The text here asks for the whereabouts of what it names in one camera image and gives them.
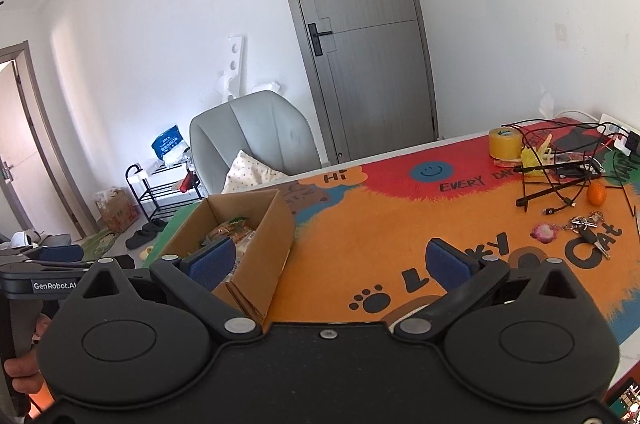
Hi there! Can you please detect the cardboard box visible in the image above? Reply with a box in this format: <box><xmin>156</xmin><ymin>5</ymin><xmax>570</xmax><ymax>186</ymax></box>
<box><xmin>157</xmin><ymin>189</ymin><xmax>297</xmax><ymax>325</ymax></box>

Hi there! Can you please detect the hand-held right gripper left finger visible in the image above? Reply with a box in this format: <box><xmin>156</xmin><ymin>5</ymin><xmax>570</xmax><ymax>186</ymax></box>
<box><xmin>67</xmin><ymin>238</ymin><xmax>263</xmax><ymax>344</ymax></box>

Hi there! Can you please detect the clear cookie packet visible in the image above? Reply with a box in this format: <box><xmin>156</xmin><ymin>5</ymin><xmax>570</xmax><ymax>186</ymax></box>
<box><xmin>202</xmin><ymin>216</ymin><xmax>256</xmax><ymax>250</ymax></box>

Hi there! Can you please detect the dotted white pillow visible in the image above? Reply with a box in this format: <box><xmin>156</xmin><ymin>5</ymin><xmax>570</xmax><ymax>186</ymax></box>
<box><xmin>221</xmin><ymin>150</ymin><xmax>291</xmax><ymax>195</ymax></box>

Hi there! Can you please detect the smartphone with lit screen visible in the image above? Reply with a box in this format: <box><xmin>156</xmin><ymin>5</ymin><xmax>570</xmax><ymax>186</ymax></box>
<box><xmin>602</xmin><ymin>374</ymin><xmax>640</xmax><ymax>422</ymax></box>

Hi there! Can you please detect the printed brown carton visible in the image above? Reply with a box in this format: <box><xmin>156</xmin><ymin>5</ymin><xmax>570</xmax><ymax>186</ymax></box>
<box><xmin>95</xmin><ymin>186</ymin><xmax>138</xmax><ymax>232</ymax></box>

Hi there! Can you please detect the yellow plastic clip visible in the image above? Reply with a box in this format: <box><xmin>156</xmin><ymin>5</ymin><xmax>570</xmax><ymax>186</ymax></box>
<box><xmin>520</xmin><ymin>133</ymin><xmax>556</xmax><ymax>177</ymax></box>

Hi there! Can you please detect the black metal stand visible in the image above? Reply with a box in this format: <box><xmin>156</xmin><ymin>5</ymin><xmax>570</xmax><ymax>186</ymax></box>
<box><xmin>516</xmin><ymin>161</ymin><xmax>603</xmax><ymax>209</ymax></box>

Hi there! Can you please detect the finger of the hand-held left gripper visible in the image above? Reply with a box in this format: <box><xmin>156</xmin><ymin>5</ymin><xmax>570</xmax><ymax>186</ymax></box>
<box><xmin>22</xmin><ymin>244</ymin><xmax>85</xmax><ymax>264</ymax></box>
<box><xmin>35</xmin><ymin>259</ymin><xmax>98</xmax><ymax>273</ymax></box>

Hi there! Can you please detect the white power strip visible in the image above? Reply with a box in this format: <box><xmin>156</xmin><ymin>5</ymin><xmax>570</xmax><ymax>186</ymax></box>
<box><xmin>597</xmin><ymin>113</ymin><xmax>640</xmax><ymax>155</ymax></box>

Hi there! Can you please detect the pink round charm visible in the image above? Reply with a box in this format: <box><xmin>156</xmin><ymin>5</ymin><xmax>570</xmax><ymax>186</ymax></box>
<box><xmin>531</xmin><ymin>223</ymin><xmax>558</xmax><ymax>244</ymax></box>

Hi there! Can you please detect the pile of clothes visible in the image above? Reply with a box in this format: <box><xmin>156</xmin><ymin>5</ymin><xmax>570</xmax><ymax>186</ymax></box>
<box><xmin>0</xmin><ymin>230</ymin><xmax>43</xmax><ymax>250</ymax></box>

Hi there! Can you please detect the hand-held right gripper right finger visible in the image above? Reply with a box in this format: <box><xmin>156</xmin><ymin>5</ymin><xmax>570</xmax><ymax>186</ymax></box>
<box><xmin>394</xmin><ymin>238</ymin><xmax>593</xmax><ymax>344</ymax></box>

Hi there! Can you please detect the green patterned rug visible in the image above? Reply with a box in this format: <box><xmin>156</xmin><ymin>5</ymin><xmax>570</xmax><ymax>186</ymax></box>
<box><xmin>80</xmin><ymin>229</ymin><xmax>123</xmax><ymax>262</ymax></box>

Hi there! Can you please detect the black door handle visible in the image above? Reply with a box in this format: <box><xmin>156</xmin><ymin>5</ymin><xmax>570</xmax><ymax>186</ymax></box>
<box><xmin>307</xmin><ymin>23</ymin><xmax>333</xmax><ymax>56</ymax></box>

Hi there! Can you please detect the wooden door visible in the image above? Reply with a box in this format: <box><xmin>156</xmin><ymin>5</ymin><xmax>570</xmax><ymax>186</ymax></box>
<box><xmin>0</xmin><ymin>59</ymin><xmax>68</xmax><ymax>240</ymax></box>

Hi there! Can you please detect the printed cat table mat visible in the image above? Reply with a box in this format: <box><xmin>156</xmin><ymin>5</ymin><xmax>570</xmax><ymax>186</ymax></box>
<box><xmin>142</xmin><ymin>116</ymin><xmax>640</xmax><ymax>341</ymax></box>

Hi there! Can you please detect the blue plastic bag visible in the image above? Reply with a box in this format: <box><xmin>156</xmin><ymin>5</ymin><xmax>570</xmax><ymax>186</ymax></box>
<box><xmin>151</xmin><ymin>125</ymin><xmax>188</xmax><ymax>160</ymax></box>

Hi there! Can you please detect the white plastic bag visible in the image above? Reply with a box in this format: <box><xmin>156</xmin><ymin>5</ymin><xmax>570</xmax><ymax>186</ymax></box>
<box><xmin>162</xmin><ymin>149</ymin><xmax>193</xmax><ymax>167</ymax></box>

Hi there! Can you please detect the black shoe rack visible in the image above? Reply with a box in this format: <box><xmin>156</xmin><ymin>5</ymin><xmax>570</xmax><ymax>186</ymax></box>
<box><xmin>125</xmin><ymin>151</ymin><xmax>206</xmax><ymax>222</ymax></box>

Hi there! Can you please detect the yellow tape roll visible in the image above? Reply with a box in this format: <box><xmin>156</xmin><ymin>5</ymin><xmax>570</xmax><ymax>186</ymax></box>
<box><xmin>488</xmin><ymin>127</ymin><xmax>523</xmax><ymax>161</ymax></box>

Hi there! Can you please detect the white foam board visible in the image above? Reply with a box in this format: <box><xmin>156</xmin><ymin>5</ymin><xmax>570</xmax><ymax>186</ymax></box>
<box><xmin>212</xmin><ymin>35</ymin><xmax>247</xmax><ymax>102</ymax></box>

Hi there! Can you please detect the person's left hand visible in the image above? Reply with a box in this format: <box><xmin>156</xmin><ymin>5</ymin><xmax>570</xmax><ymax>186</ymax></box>
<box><xmin>2</xmin><ymin>311</ymin><xmax>53</xmax><ymax>397</ymax></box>

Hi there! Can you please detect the grey door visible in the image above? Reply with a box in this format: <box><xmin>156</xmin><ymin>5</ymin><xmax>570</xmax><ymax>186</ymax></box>
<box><xmin>266</xmin><ymin>0</ymin><xmax>441</xmax><ymax>167</ymax></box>

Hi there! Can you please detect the key bunch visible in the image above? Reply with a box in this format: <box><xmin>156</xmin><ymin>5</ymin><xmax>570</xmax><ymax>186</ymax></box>
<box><xmin>565</xmin><ymin>211</ymin><xmax>612</xmax><ymax>261</ymax></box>

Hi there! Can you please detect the black cable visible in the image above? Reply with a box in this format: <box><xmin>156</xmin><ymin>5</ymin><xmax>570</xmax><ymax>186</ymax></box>
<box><xmin>500</xmin><ymin>119</ymin><xmax>640</xmax><ymax>217</ymax></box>

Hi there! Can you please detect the grey chair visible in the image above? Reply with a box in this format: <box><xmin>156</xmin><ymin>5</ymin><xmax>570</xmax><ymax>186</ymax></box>
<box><xmin>189</xmin><ymin>90</ymin><xmax>323</xmax><ymax>196</ymax></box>

